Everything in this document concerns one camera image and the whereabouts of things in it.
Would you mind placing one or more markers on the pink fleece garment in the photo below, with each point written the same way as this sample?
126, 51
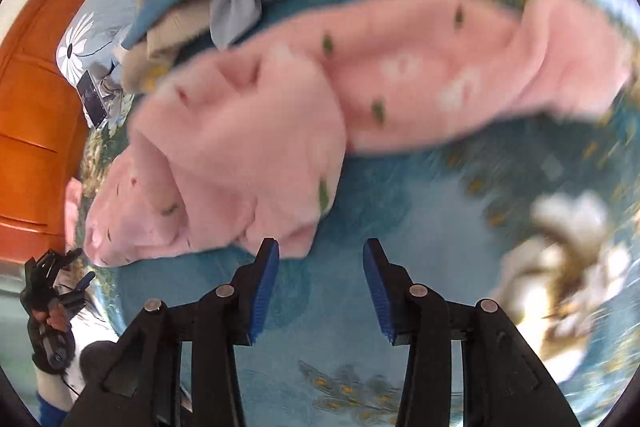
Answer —
250, 132

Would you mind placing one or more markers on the pale grey cloth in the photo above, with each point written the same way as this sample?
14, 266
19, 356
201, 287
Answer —
235, 12

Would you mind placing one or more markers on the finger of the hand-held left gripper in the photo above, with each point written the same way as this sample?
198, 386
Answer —
80, 289
67, 258

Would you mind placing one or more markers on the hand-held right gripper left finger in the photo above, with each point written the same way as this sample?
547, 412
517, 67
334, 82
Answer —
265, 289

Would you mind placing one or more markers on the person's left forearm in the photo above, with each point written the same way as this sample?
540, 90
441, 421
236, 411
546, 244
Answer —
52, 394

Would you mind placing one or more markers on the beige cloth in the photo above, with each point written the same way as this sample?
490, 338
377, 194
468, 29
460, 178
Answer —
165, 37

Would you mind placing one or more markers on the teal floral blanket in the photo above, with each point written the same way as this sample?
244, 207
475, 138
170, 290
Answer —
400, 197

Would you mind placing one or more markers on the black phone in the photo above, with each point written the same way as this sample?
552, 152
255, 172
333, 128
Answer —
92, 99

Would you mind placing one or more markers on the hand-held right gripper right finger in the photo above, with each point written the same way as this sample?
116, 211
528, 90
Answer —
377, 292

